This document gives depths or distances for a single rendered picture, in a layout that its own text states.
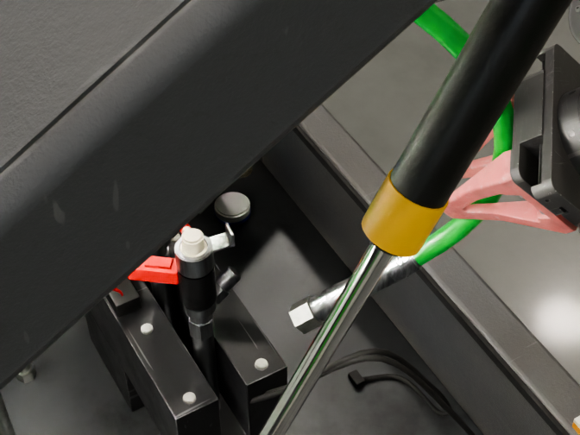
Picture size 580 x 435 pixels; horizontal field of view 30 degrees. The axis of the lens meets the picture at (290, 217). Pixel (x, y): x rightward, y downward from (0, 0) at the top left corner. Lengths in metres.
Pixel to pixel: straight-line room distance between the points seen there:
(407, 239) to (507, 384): 0.64
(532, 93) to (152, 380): 0.40
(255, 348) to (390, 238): 0.58
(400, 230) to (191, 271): 0.49
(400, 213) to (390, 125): 2.24
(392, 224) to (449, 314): 0.67
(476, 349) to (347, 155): 0.24
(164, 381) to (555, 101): 0.40
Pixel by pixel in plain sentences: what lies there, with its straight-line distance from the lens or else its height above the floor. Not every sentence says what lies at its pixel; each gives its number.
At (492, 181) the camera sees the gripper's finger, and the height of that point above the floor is 1.26.
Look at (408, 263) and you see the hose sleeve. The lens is 0.70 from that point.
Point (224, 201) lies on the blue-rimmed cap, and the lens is 1.18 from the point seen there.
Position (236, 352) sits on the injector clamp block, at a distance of 0.88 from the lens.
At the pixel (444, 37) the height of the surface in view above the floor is 1.34.
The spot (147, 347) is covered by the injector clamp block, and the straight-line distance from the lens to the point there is 0.89.
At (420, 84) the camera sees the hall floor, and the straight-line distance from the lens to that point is 2.66.
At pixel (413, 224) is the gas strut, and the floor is 1.47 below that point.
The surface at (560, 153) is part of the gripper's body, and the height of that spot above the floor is 1.28.
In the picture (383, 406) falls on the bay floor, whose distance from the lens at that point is 1.03.
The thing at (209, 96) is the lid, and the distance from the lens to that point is 0.17.
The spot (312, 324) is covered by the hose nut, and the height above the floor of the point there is 1.11.
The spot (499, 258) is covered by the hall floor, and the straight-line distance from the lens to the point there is 2.28.
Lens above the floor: 1.69
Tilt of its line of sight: 47 degrees down
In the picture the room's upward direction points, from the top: straight up
